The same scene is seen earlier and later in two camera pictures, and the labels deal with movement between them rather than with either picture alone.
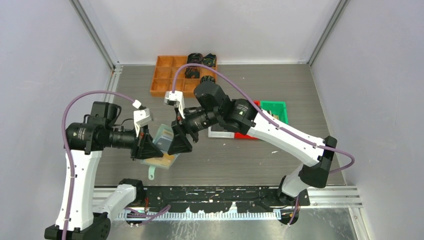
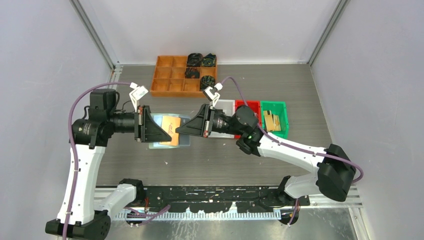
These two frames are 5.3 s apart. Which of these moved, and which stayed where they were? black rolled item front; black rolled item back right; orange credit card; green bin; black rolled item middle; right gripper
Moved: orange credit card; right gripper
Stayed: black rolled item back right; black rolled item front; green bin; black rolled item middle
